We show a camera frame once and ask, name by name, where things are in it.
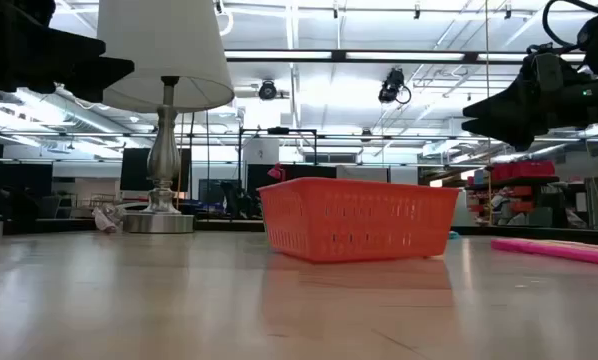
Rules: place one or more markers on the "long ceiling light bar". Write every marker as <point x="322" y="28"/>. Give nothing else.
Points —
<point x="279" y="55"/>

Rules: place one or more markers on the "black shelf rack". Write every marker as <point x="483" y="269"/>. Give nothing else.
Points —
<point x="529" y="178"/>

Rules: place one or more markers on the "small dark screen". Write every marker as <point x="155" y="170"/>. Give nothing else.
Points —
<point x="211" y="192"/>

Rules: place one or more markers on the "black monitor screen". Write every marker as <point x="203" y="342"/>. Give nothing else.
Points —
<point x="131" y="170"/>

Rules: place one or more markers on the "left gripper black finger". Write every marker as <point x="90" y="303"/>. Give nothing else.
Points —
<point x="76" y="45"/>
<point x="99" y="75"/>

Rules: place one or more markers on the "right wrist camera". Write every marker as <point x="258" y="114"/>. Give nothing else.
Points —
<point x="546" y="70"/>

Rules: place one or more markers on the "black dome ceiling camera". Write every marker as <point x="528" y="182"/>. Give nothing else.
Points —
<point x="267" y="90"/>

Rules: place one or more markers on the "thin vertical pole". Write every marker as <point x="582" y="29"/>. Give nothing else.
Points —
<point x="488" y="150"/>

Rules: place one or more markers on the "wide black panel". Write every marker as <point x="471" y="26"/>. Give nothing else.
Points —
<point x="256" y="175"/>

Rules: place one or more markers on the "crumpled clear plastic wrapper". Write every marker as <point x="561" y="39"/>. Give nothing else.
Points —
<point x="108" y="219"/>

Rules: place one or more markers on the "white shade silver table lamp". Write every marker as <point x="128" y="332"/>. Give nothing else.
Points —
<point x="164" y="50"/>

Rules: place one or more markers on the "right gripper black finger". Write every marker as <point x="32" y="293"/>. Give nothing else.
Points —
<point x="509" y="102"/>
<point x="509" y="132"/>

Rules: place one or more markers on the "small red desk lamp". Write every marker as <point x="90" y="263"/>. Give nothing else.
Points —
<point x="277" y="172"/>

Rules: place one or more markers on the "pink highlighter marker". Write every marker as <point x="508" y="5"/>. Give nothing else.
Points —
<point x="549" y="250"/>

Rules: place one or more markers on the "red storage bins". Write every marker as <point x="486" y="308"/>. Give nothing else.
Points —
<point x="524" y="169"/>

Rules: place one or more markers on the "black camera on mount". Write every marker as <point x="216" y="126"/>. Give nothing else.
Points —
<point x="393" y="86"/>

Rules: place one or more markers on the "orange plastic basket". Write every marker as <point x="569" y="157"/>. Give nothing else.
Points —
<point x="354" y="220"/>

